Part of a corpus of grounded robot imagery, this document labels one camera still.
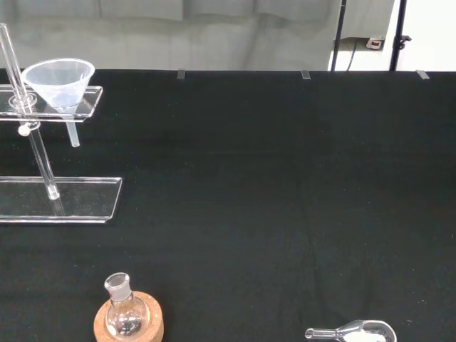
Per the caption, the clear acrylic funnel stand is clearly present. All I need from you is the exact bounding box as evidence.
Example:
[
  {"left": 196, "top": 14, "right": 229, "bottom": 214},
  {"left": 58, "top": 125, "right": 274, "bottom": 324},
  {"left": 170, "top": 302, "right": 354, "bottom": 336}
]
[{"left": 0, "top": 23, "right": 123, "bottom": 224}]

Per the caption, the clear glass weighing funnel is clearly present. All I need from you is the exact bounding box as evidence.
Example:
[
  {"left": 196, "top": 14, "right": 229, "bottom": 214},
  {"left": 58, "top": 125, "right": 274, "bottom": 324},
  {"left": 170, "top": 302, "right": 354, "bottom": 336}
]
[{"left": 304, "top": 319, "right": 398, "bottom": 342}]

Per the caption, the black bench cloth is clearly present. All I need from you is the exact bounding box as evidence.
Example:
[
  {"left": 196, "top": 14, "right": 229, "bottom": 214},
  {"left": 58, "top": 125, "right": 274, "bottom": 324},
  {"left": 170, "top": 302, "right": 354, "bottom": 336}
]
[{"left": 0, "top": 68, "right": 456, "bottom": 342}]

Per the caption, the clear round-bottom glass flask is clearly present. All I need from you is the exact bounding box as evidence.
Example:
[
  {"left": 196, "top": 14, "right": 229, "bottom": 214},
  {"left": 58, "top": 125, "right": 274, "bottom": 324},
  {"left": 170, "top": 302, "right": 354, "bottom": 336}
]
[{"left": 103, "top": 272, "right": 150, "bottom": 338}]

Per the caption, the black tripod pole with clamp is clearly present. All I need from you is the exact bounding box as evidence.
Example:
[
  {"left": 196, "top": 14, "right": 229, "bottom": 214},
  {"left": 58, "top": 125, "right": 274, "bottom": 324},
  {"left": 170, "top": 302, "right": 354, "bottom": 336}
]
[{"left": 388, "top": 0, "right": 413, "bottom": 71}]

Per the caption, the brown cork ring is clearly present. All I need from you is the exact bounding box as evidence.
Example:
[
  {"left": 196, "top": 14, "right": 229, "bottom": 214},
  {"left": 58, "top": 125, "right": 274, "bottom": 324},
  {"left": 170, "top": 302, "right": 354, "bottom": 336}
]
[{"left": 93, "top": 291, "right": 165, "bottom": 342}]

